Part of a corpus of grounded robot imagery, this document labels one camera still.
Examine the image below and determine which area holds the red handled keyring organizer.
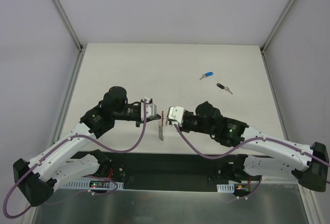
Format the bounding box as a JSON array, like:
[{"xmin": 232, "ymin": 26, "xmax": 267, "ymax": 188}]
[{"xmin": 158, "ymin": 111, "xmax": 164, "ymax": 141}]

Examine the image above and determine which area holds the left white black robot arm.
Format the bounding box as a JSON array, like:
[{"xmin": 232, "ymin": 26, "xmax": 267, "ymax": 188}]
[{"xmin": 13, "ymin": 86, "xmax": 161, "ymax": 207}]

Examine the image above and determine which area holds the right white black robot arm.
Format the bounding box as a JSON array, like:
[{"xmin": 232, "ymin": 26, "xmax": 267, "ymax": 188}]
[{"xmin": 167, "ymin": 101, "xmax": 329, "ymax": 192}]

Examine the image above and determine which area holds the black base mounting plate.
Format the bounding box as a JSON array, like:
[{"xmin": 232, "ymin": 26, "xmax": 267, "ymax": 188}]
[{"xmin": 64, "ymin": 151, "xmax": 261, "ymax": 191}]

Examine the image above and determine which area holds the blue tag key right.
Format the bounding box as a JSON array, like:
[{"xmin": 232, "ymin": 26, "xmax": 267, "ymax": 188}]
[{"xmin": 200, "ymin": 72, "xmax": 213, "ymax": 80}]

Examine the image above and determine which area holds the black tag key right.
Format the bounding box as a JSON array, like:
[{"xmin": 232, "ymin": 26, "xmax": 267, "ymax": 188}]
[{"xmin": 216, "ymin": 83, "xmax": 233, "ymax": 94}]

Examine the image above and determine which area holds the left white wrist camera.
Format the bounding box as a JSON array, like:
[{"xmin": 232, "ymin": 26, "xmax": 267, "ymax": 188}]
[{"xmin": 140, "ymin": 98, "xmax": 158, "ymax": 120}]

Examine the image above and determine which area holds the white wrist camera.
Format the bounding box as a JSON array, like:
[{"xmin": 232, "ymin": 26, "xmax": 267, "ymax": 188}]
[
  {"xmin": 166, "ymin": 106, "xmax": 185, "ymax": 123},
  {"xmin": 140, "ymin": 98, "xmax": 158, "ymax": 120}
]

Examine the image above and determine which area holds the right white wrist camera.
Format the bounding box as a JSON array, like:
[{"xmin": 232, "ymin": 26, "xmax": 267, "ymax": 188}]
[{"xmin": 166, "ymin": 106, "xmax": 185, "ymax": 123}]

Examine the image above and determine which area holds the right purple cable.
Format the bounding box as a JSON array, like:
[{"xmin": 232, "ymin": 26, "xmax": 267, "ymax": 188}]
[{"xmin": 174, "ymin": 123, "xmax": 330, "ymax": 204}]

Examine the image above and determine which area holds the right white cable duct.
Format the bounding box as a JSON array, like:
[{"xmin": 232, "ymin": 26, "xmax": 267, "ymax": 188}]
[{"xmin": 217, "ymin": 183, "xmax": 235, "ymax": 194}]

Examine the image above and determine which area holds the white cable duct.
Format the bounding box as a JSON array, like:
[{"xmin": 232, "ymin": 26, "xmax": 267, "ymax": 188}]
[
  {"xmin": 61, "ymin": 179, "xmax": 124, "ymax": 190},
  {"xmin": 217, "ymin": 183, "xmax": 235, "ymax": 194}
]

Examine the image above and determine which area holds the left white cable duct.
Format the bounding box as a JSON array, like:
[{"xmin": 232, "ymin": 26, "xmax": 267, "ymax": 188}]
[{"xmin": 61, "ymin": 179, "xmax": 124, "ymax": 190}]

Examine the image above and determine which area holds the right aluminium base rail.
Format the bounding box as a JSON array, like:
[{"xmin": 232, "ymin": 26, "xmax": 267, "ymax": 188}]
[{"xmin": 262, "ymin": 175, "xmax": 298, "ymax": 184}]

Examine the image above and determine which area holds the left aluminium frame post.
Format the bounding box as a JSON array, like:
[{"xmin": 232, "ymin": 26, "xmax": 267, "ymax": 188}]
[{"xmin": 51, "ymin": 0, "xmax": 84, "ymax": 52}]

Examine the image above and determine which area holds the aluminium frame post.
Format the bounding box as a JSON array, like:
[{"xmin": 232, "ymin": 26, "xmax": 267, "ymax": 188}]
[
  {"xmin": 260, "ymin": 0, "xmax": 297, "ymax": 55},
  {"xmin": 51, "ymin": 0, "xmax": 84, "ymax": 52}
]

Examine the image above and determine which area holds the right aluminium frame post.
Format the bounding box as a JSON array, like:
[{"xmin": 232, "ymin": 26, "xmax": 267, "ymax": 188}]
[{"xmin": 260, "ymin": 0, "xmax": 297, "ymax": 55}]

